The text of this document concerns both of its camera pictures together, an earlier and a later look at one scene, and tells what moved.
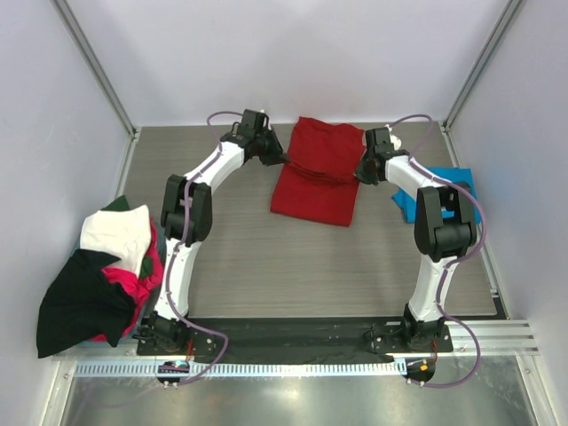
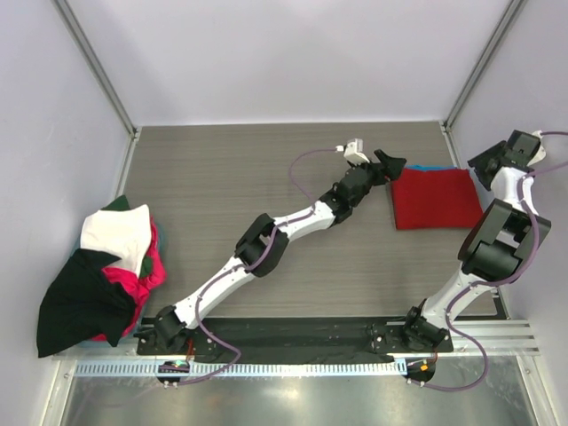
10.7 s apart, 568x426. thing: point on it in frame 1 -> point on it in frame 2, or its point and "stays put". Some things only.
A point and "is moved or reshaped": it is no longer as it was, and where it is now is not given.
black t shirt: x=82 y=303 stays put
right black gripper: x=360 y=173 -> x=482 y=161
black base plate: x=293 y=340 stays put
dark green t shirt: x=120 y=203 stays put
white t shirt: x=122 y=232 stays put
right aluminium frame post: x=504 y=21 stays put
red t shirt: x=319 y=182 is moved or reshaped
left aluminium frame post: x=95 y=67 stays put
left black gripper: x=278 y=155 -> x=391 y=167
